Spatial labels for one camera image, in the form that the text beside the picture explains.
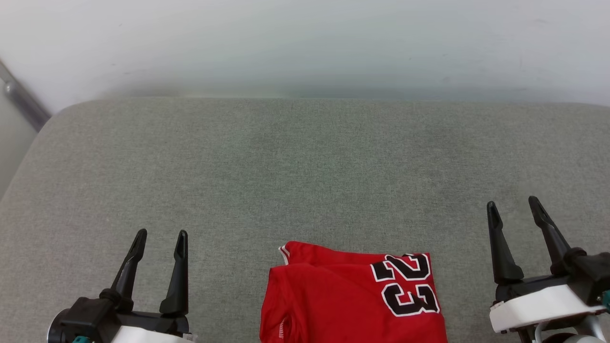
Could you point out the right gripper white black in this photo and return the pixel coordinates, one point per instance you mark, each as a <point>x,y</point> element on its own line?
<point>538,305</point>

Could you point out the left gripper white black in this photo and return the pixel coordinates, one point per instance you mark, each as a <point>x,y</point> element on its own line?
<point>152,328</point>

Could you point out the red basketball jersey number 23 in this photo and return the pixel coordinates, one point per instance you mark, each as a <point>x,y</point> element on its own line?
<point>329,300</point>

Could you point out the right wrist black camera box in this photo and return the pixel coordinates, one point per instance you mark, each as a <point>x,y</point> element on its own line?
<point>591,271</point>

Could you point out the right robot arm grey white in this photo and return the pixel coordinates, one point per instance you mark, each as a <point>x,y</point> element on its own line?
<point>581,333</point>

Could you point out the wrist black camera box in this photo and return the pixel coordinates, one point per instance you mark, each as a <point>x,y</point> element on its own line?
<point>88,317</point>
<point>591,271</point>

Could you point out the grey metal rail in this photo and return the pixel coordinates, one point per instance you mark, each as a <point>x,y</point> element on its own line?
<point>24,100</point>

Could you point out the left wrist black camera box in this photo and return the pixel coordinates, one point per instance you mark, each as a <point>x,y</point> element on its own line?
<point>88,317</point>

